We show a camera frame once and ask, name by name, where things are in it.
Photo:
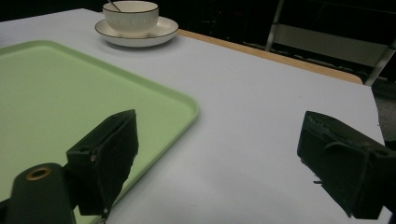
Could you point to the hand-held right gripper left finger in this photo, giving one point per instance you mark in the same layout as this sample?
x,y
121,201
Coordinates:
x,y
106,161

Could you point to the light green plastic tray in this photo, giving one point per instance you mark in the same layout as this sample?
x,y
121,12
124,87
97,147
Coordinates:
x,y
62,102

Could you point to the white ribbed cup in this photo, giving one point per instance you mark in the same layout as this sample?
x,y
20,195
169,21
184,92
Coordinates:
x,y
130,18

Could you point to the metal spoon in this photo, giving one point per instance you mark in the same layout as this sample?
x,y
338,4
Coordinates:
x,y
114,5

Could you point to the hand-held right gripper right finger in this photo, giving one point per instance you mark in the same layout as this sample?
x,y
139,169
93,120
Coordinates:
x,y
342,161

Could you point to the white saucer with dark rim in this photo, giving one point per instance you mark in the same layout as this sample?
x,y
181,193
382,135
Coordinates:
x,y
162,31

